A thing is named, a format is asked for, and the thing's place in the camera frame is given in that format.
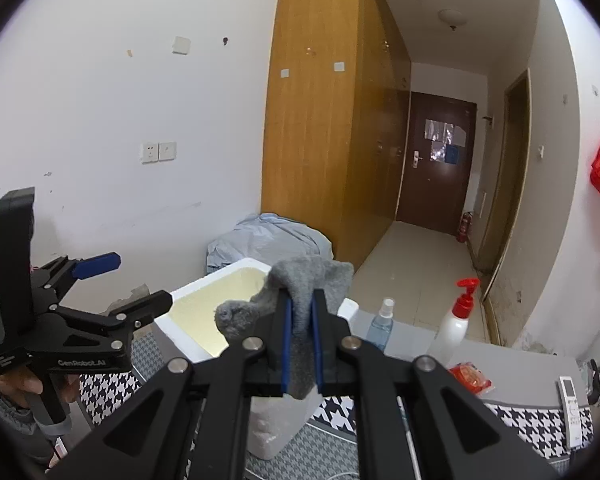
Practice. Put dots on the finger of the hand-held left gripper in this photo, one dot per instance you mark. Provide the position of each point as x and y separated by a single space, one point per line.
97 264
145 307

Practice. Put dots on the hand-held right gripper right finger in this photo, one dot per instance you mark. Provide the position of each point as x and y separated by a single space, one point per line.
316 340

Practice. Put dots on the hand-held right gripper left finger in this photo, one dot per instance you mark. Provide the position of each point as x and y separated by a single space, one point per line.
286 340

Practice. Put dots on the white foam box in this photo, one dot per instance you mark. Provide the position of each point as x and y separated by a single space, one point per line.
200 305

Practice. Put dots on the grey sock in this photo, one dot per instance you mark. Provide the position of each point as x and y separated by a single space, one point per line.
305 272

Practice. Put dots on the person's left forearm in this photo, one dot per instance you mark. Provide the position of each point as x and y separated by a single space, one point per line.
5 427

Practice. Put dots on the person's left hand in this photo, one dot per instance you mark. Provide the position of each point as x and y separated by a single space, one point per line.
24 385

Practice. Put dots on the blue spray bottle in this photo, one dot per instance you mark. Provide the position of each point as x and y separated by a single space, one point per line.
380 327

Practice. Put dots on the light blue cloth bundle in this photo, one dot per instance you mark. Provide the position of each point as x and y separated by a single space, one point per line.
270 240

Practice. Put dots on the white pump bottle red cap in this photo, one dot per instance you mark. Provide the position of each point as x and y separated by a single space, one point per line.
452 332

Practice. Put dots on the red snack packet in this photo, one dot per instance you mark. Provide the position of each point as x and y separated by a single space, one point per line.
470 377

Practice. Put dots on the dark brown door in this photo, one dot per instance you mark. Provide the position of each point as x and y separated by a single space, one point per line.
430 195

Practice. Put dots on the red fire extinguisher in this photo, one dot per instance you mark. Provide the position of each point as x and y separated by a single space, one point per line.
464 227

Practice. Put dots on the wooden wardrobe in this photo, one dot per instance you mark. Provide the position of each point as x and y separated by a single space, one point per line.
320 135

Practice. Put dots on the houndstooth tablecloth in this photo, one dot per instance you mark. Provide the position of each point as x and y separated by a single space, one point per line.
520 420

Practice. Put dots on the blue paper on door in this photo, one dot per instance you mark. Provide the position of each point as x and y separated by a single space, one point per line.
452 155

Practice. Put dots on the silver paper on door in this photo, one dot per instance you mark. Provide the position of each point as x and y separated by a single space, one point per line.
442 132

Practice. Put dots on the white remote control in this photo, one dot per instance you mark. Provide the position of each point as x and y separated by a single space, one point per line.
571 410

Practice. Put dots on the ceiling lamp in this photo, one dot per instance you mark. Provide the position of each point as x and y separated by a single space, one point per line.
452 17

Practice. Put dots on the white wall socket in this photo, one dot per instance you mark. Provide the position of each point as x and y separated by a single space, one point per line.
149 153

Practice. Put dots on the white wall junction cover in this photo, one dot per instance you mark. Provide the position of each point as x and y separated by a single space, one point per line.
181 45

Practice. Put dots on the wooden doorway frame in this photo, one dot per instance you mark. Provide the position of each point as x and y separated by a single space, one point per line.
510 170

